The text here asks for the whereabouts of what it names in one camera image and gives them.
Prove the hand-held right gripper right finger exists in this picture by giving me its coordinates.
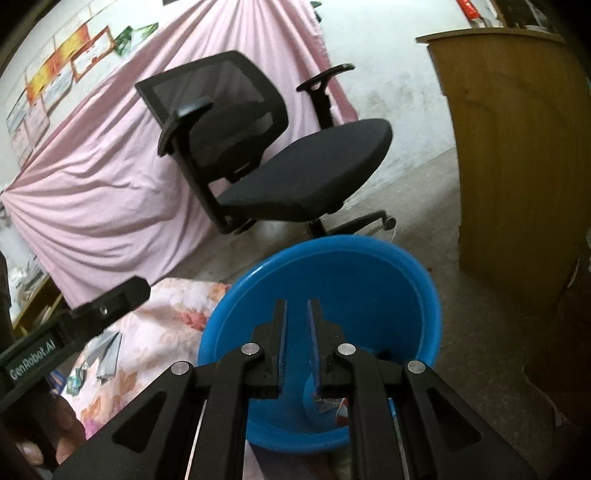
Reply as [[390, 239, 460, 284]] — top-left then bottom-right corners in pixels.
[[307, 298, 539, 480]]

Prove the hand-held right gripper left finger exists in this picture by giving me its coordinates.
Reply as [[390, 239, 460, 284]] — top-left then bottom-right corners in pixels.
[[53, 299, 288, 480]]

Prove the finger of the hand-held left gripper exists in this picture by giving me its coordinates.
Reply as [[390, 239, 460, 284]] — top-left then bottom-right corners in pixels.
[[69, 275, 151, 334]]

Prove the blue plastic basin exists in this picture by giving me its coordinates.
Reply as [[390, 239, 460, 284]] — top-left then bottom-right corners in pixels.
[[198, 234, 442, 456]]

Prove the person's left hand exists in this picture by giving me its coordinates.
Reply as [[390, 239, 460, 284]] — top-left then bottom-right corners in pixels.
[[14, 397, 87, 468]]

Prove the green foil packet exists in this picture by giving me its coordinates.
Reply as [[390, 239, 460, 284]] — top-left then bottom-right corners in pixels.
[[66, 364, 89, 394]]

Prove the grey folded paper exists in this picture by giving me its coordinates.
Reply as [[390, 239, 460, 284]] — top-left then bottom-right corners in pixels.
[[84, 331, 123, 385]]

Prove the yellow wooden shelf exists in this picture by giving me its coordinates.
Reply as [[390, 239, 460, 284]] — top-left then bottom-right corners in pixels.
[[8, 271, 64, 340]]

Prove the pink floral blanket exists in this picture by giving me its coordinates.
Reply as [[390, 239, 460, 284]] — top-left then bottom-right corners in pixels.
[[58, 276, 232, 440]]

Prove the pink hanging sheet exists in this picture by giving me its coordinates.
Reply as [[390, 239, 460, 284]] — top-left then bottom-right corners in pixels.
[[0, 0, 359, 311]]

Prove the black mesh office chair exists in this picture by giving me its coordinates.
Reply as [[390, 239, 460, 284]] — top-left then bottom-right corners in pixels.
[[135, 50, 398, 239]]

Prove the brown wooden cabinet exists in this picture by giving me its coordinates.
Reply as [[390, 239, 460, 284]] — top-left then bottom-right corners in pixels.
[[416, 28, 591, 306]]

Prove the row of wall certificates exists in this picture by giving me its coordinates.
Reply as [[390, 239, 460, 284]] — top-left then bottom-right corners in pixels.
[[6, 22, 160, 158]]

